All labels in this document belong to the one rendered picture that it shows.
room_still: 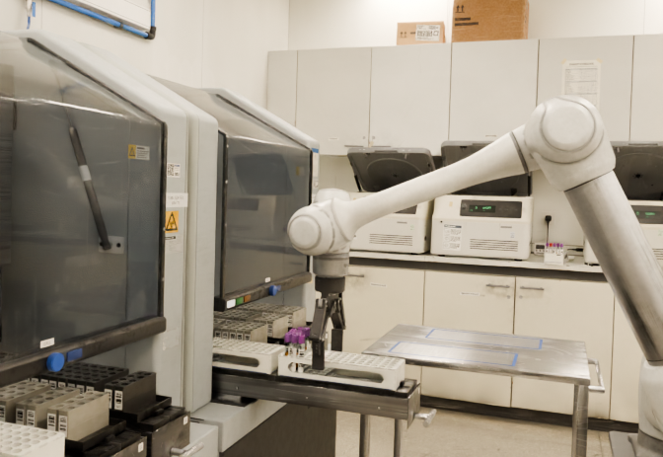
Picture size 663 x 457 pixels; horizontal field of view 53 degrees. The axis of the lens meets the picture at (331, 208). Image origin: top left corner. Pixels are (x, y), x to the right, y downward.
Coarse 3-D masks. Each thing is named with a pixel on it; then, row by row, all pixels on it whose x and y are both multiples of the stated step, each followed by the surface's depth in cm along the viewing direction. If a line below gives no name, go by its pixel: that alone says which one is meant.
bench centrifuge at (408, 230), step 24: (360, 168) 429; (384, 168) 422; (408, 168) 416; (432, 168) 410; (360, 192) 407; (384, 216) 393; (408, 216) 388; (360, 240) 399; (384, 240) 393; (408, 240) 389
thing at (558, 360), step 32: (384, 352) 185; (416, 352) 186; (448, 352) 187; (480, 352) 188; (512, 352) 189; (544, 352) 190; (576, 352) 192; (576, 384) 166; (576, 416) 206; (576, 448) 167
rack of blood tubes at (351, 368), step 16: (304, 352) 165; (336, 352) 166; (288, 368) 160; (304, 368) 165; (336, 368) 166; (352, 368) 155; (368, 368) 154; (384, 368) 152; (400, 368) 155; (368, 384) 154; (384, 384) 152
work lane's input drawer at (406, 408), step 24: (216, 384) 165; (240, 384) 163; (264, 384) 160; (288, 384) 158; (312, 384) 158; (336, 384) 156; (408, 384) 156; (336, 408) 154; (360, 408) 153; (384, 408) 151; (408, 408) 149
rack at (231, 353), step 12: (216, 348) 167; (228, 348) 166; (240, 348) 167; (252, 348) 167; (264, 348) 169; (276, 348) 167; (216, 360) 175; (228, 360) 176; (240, 360) 175; (252, 360) 174; (264, 360) 162; (276, 360) 166; (264, 372) 162
